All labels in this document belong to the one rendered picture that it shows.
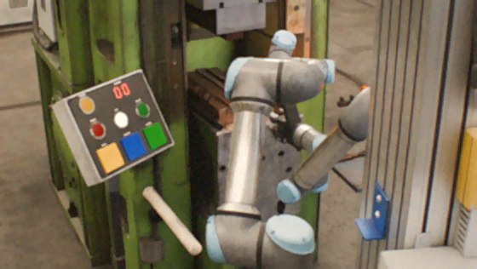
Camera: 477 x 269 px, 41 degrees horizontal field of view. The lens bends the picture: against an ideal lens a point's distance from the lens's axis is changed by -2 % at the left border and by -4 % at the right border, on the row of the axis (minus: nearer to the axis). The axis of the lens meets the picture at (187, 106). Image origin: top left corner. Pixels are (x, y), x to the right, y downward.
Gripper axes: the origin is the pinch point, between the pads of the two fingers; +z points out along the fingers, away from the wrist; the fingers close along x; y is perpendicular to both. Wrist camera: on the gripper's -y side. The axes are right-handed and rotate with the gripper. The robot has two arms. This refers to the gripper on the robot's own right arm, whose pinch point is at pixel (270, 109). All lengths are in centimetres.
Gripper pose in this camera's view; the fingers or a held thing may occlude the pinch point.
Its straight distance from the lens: 230.3
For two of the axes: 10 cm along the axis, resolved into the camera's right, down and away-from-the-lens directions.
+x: 9.1, -1.9, 3.6
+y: 0.5, 9.3, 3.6
